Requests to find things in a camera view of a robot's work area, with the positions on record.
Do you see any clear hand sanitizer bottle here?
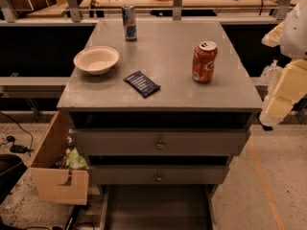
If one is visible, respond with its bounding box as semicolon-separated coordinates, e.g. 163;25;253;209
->
259;59;282;84

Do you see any black bin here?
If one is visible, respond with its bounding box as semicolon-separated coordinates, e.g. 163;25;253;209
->
0;154;27;204

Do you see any orange soda can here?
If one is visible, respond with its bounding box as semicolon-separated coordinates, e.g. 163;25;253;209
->
192;40;218;83

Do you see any black power adapter cable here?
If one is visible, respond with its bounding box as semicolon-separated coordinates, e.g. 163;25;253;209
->
0;111;35;157

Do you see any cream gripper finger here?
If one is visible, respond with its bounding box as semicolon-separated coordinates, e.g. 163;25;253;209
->
262;22;284;47
259;59;307;127

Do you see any grey open bottom drawer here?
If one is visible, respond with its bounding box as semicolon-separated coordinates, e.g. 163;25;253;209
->
100;185;218;230

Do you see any metal rail frame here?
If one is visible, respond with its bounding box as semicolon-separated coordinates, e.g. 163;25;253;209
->
0;0;300;23

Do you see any dark blue rxbar wrapper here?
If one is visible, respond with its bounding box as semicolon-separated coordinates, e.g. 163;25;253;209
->
124;71;161;98

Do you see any blue silver energy drink can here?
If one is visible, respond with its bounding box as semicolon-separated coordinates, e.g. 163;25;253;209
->
122;5;137;41

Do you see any wooden open side box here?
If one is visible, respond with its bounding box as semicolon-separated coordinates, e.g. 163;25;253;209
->
30;112;89;205

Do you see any white paper bowl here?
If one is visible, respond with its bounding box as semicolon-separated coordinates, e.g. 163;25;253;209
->
74;46;119;75

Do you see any green crumpled snack bag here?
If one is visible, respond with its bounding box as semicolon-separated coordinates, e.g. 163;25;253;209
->
65;148;87;170

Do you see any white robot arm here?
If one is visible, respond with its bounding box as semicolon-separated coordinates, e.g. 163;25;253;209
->
259;0;307;127

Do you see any grey middle drawer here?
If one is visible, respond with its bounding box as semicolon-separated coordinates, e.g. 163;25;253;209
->
90;165;229;185

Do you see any grey top drawer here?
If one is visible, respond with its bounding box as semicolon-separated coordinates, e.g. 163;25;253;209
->
70;129;250;156

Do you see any grey drawer cabinet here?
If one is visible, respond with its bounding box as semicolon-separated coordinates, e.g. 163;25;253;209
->
57;18;264;230

